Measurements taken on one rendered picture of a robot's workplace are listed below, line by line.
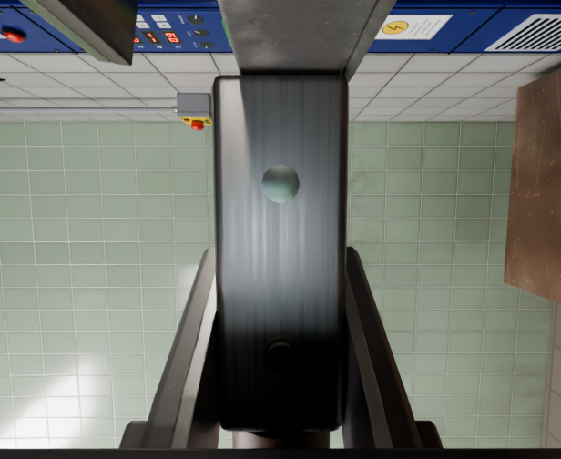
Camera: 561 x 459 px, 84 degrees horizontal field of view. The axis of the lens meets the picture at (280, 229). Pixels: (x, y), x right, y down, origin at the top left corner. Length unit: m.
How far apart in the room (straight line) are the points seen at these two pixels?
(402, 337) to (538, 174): 0.88
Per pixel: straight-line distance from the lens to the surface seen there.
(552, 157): 0.95
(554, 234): 0.93
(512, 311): 1.74
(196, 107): 1.04
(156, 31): 0.67
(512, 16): 0.71
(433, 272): 1.52
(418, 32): 0.68
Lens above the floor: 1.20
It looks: level
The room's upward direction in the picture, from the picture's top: 90 degrees counter-clockwise
